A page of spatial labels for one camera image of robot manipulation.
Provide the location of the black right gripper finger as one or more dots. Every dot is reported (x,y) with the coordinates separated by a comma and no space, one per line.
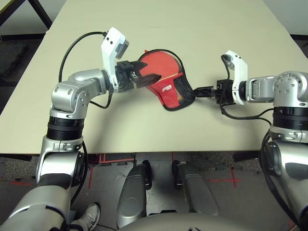
(204,90)
(204,95)

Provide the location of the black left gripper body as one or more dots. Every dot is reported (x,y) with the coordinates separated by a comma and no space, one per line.
(124,79)

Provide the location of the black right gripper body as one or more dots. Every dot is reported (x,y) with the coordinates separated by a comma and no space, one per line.
(225,92)

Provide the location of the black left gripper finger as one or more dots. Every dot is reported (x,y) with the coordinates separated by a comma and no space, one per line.
(146,80)
(139,66)

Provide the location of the red black paddle case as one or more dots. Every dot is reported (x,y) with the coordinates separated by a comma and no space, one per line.
(168,96)

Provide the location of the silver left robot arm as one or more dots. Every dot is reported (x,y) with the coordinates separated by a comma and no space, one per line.
(60,154)

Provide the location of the grey robot right leg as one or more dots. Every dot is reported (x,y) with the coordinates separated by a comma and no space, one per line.
(197,192)

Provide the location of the grey robot leg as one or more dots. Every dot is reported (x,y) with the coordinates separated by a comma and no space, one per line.
(132,192)
(197,192)

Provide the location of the black framed side table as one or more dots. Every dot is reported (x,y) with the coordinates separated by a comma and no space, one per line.
(41,9)

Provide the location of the grey robot left leg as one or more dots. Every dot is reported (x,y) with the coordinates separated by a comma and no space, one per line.
(132,192)

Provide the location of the dark foam floor mat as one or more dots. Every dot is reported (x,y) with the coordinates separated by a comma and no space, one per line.
(12,57)

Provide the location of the grey robot torso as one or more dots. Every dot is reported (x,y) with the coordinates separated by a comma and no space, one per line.
(192,223)

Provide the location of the bystander white sneaker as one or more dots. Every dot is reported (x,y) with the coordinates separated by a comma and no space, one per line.
(90,216)

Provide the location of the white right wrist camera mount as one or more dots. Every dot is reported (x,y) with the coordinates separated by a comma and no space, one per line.
(240,72)

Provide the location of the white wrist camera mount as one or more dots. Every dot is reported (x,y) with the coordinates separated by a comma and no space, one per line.
(109,48)
(240,72)

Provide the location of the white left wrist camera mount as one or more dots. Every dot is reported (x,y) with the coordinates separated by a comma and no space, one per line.
(109,48)

